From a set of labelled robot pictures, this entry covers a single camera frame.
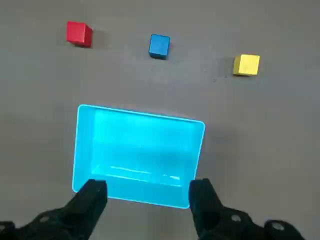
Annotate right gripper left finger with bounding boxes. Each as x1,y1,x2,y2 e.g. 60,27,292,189
0,178,109,240

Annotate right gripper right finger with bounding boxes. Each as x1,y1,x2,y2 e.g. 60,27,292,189
188,177,307,240

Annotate yellow cube block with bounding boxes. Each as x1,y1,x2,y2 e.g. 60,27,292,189
232,54,261,77

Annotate blue cube block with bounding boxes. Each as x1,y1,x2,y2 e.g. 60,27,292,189
148,34,171,60

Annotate red cube block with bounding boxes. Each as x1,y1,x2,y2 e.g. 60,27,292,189
66,21,94,48

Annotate cyan plastic box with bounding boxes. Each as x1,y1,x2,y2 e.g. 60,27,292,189
71,104,206,210

